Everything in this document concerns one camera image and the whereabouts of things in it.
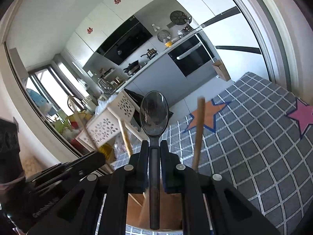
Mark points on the yellow bowl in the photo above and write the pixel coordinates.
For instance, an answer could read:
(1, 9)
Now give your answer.
(169, 44)

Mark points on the white hanging utensil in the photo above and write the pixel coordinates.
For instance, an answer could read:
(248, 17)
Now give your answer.
(155, 28)

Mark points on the white refrigerator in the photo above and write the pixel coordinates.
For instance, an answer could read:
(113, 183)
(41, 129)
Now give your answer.
(232, 29)

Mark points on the round silver steamer rack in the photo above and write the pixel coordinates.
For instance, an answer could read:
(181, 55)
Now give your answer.
(164, 35)

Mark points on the red paper decal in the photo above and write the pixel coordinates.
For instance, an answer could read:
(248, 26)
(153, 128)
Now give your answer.
(117, 1)
(90, 30)

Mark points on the black built-in oven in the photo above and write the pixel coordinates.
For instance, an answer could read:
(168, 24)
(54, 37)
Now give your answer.
(190, 56)

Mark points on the grey base cabinet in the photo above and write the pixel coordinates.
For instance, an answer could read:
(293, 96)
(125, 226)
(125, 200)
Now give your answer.
(161, 78)

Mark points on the orange cooking pot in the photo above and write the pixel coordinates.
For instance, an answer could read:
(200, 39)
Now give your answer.
(149, 53)

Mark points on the yellow packet bag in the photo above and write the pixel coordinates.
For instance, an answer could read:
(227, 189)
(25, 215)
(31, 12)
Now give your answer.
(107, 153)

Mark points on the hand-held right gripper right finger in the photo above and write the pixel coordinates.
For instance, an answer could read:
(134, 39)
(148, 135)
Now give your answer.
(168, 171)

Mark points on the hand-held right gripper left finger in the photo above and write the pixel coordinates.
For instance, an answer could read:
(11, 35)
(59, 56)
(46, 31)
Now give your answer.
(139, 166)

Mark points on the black range hood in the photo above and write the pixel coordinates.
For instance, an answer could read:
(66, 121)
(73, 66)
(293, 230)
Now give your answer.
(122, 41)

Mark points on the pale plastic utensil holder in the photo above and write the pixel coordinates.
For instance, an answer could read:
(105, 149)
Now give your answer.
(133, 208)

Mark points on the white upper kitchen cabinets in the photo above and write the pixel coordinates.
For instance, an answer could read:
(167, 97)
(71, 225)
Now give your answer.
(110, 17)

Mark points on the black wok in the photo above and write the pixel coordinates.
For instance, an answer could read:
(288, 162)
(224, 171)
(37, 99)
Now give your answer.
(132, 69)

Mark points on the white kitchen countertop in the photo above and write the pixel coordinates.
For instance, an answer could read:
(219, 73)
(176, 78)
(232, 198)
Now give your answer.
(156, 56)

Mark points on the round black hanging pan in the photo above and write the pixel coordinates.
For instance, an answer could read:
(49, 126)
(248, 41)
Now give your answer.
(178, 17)

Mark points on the small cardboard box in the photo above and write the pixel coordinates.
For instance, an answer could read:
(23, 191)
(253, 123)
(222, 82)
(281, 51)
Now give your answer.
(221, 71)

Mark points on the bunch of wooden chopsticks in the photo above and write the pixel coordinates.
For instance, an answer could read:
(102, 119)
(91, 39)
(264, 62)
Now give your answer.
(200, 127)

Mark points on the grey checked star tablecloth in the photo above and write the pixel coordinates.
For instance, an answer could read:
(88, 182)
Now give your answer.
(244, 139)

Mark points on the stainless steel spoon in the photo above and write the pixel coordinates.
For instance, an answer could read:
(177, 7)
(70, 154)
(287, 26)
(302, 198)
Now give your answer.
(154, 117)

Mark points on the curved kitchen faucet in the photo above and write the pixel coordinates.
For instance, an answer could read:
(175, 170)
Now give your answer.
(71, 100)

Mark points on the white plastic bag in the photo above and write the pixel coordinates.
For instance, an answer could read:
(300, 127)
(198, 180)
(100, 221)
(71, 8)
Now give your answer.
(104, 105)

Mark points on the beige plastic storage cart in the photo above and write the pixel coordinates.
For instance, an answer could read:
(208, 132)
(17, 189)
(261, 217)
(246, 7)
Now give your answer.
(102, 127)

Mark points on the kitchen window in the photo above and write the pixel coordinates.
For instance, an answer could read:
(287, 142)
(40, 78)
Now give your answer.
(49, 90)

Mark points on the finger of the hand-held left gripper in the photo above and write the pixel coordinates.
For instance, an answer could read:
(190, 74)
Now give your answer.
(85, 162)
(44, 177)

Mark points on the clear plastic bags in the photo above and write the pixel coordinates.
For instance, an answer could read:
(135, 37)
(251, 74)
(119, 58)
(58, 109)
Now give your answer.
(121, 146)

